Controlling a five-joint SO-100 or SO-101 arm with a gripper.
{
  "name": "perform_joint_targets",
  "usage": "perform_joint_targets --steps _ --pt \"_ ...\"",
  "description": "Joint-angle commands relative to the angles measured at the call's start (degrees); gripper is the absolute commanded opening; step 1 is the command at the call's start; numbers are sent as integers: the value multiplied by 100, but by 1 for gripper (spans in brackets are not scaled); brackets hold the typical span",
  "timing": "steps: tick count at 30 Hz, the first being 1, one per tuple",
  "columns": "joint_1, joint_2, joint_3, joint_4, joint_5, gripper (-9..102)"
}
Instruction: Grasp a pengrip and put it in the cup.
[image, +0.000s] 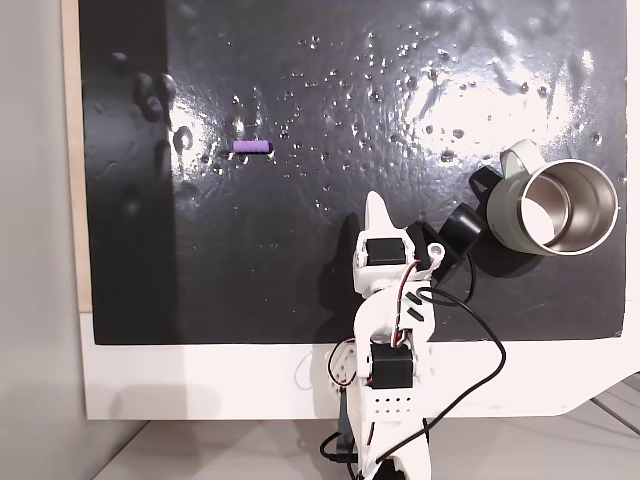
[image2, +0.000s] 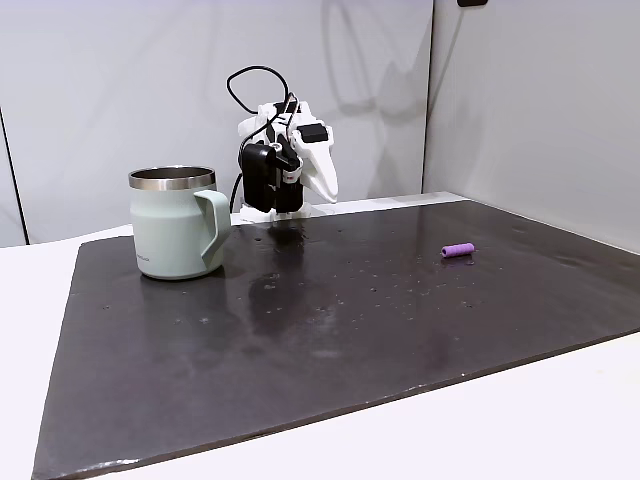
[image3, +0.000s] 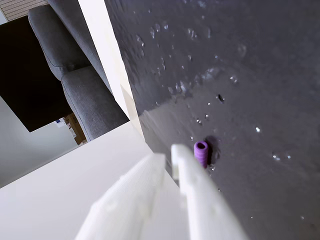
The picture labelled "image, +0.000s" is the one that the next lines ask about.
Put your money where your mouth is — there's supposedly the pale green steel mug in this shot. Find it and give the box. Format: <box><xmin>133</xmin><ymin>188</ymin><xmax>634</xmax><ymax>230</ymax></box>
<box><xmin>486</xmin><ymin>139</ymin><xmax>620</xmax><ymax>258</ymax></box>

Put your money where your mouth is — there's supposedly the purple ribbed pen grip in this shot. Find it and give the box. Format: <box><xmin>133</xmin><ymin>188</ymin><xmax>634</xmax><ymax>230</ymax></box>
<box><xmin>232</xmin><ymin>139</ymin><xmax>271</xmax><ymax>155</ymax></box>

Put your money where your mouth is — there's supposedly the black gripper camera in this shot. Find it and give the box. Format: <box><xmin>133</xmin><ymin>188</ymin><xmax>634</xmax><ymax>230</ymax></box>
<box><xmin>406</xmin><ymin>201</ymin><xmax>485</xmax><ymax>284</ymax></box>

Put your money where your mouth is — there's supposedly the red and white motor wire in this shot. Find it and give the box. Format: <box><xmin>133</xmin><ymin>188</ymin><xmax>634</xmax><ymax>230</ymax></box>
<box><xmin>389</xmin><ymin>260</ymin><xmax>424</xmax><ymax>349</ymax></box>

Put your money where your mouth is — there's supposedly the light wooden board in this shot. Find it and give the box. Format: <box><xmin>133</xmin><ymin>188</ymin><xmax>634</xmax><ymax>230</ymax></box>
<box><xmin>60</xmin><ymin>0</ymin><xmax>94</xmax><ymax>315</ymax></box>

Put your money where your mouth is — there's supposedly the shiny black table mat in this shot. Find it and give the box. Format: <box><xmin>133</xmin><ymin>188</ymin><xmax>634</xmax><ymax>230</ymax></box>
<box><xmin>78</xmin><ymin>0</ymin><xmax>629</xmax><ymax>347</ymax></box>

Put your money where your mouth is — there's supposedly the white board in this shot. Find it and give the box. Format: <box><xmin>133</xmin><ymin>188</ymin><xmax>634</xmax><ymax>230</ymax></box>
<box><xmin>79</xmin><ymin>309</ymin><xmax>640</xmax><ymax>422</ymax></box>

